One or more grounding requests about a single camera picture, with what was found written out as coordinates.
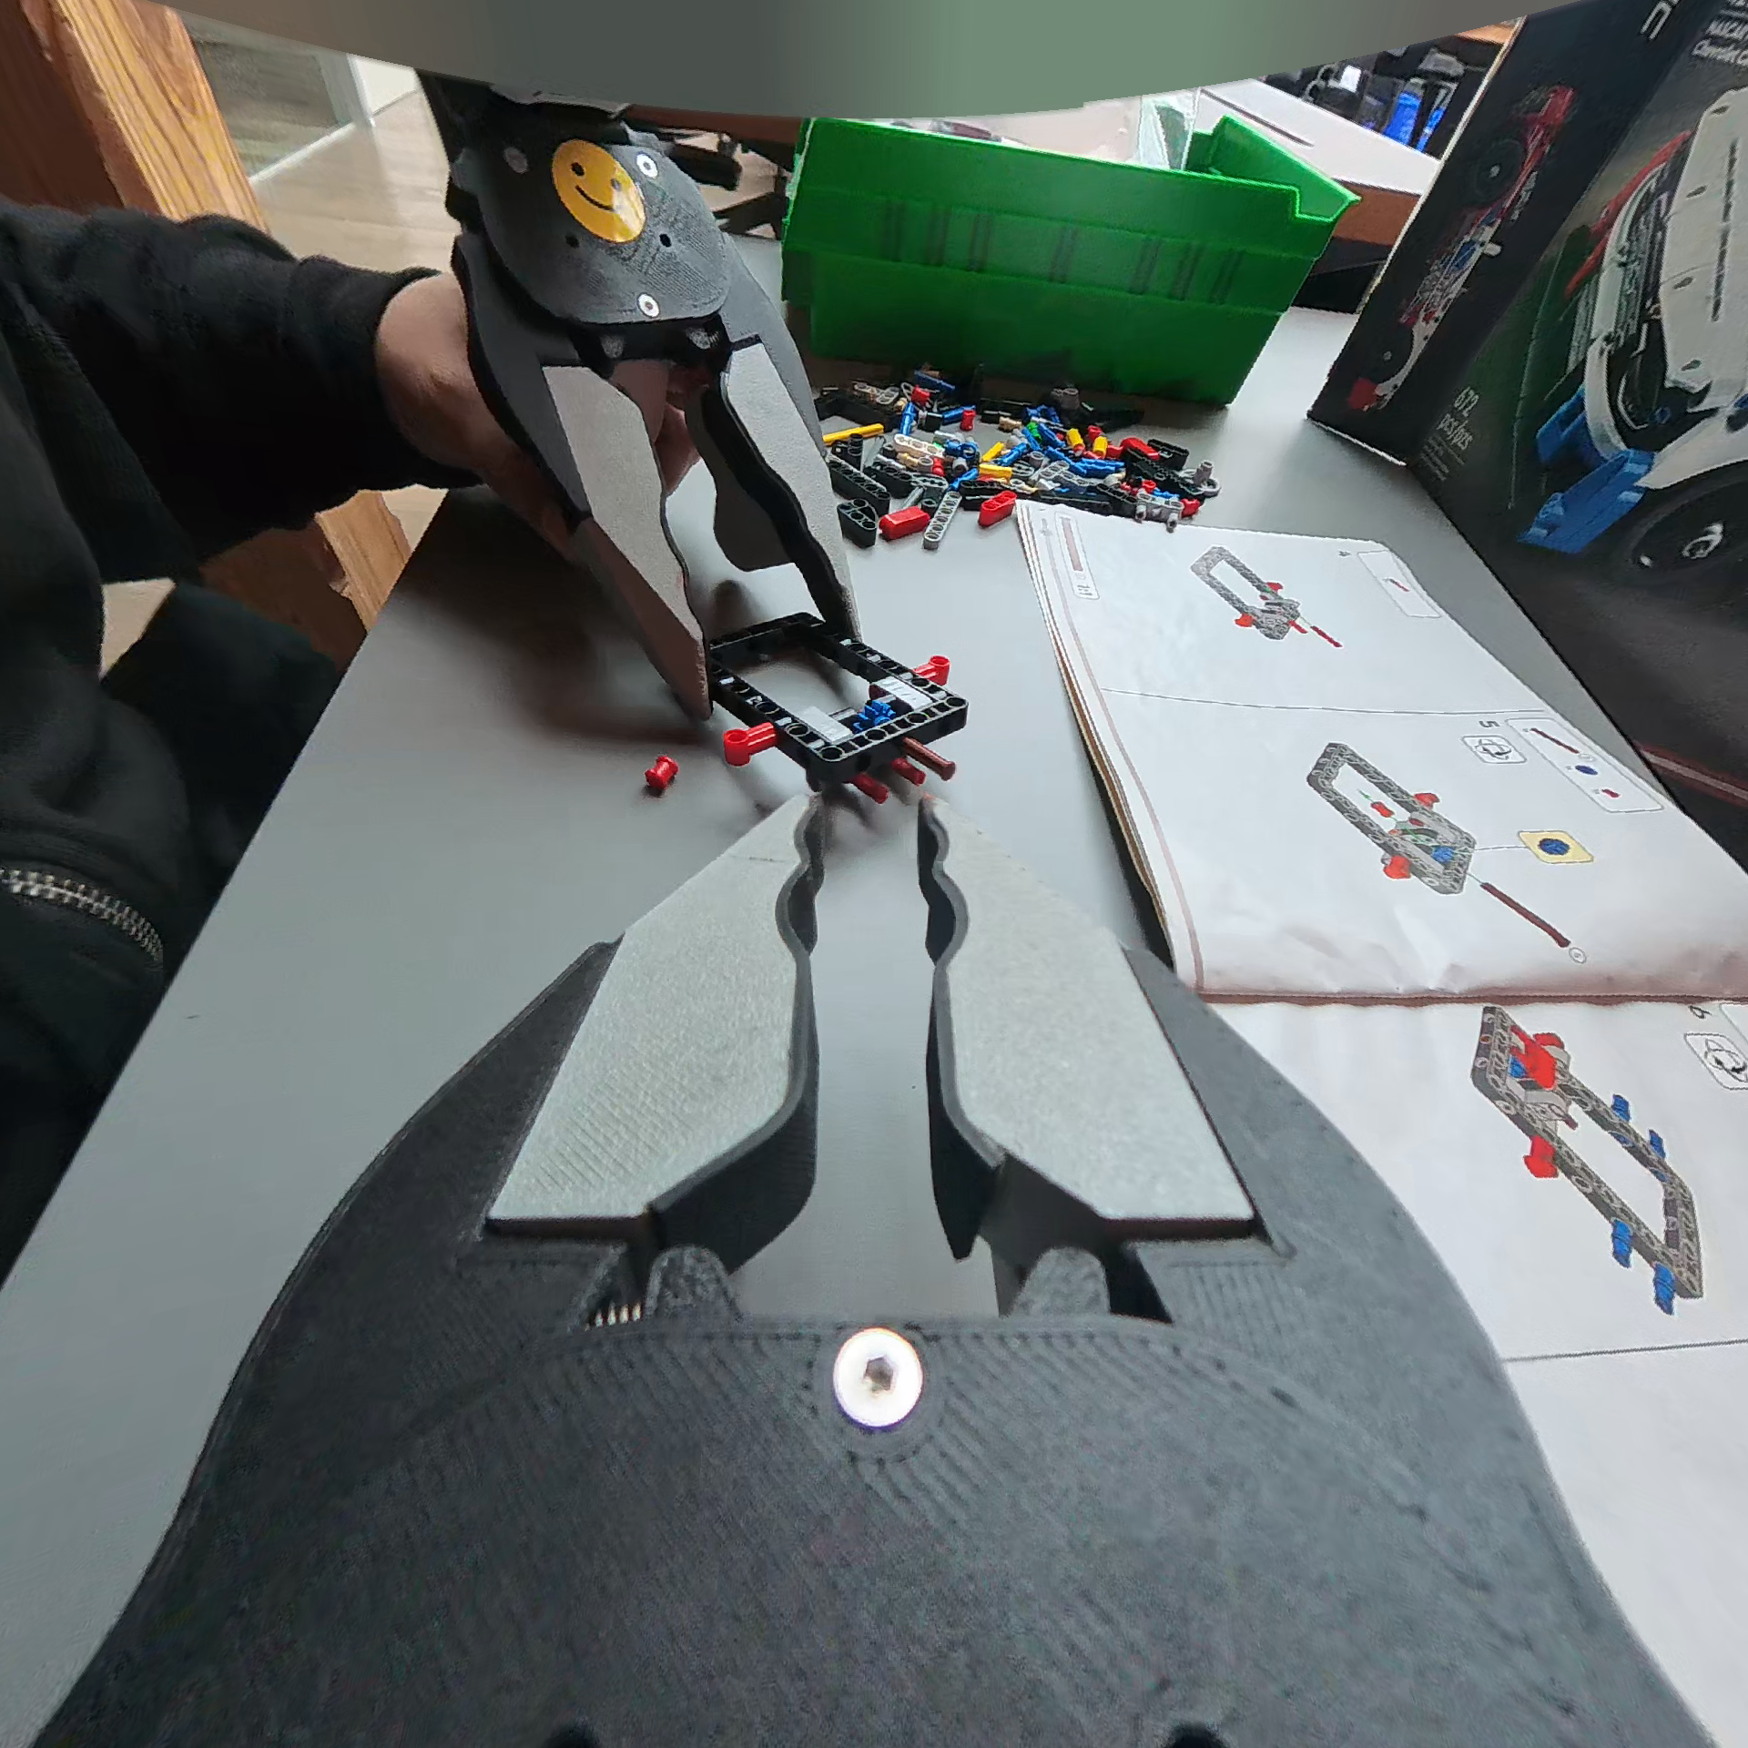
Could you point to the lego instruction booklet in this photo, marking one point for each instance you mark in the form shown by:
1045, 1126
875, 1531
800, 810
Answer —
1298, 764

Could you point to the green plastic storage bin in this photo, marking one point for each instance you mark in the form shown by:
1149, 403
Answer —
1037, 272

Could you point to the person's left forearm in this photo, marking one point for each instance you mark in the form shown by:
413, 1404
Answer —
205, 355

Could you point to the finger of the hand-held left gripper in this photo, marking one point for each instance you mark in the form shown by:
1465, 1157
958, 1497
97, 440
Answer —
778, 436
608, 464

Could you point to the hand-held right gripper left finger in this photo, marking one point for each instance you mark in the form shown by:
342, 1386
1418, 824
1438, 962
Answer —
669, 1051

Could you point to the black lego frame assembly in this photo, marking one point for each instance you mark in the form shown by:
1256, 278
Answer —
764, 723

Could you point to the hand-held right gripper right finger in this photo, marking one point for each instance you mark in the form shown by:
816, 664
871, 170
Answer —
1078, 1078

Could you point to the wooden post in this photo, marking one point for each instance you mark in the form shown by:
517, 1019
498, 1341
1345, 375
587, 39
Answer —
109, 95

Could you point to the lego set cardboard box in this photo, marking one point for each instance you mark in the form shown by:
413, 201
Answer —
1501, 272

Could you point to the person's left hand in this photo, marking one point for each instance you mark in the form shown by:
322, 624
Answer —
430, 381

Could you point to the pile of loose lego pieces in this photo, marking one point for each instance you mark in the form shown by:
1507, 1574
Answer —
1009, 456

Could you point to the white background table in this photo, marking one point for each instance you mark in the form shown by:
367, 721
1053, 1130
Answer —
1311, 136

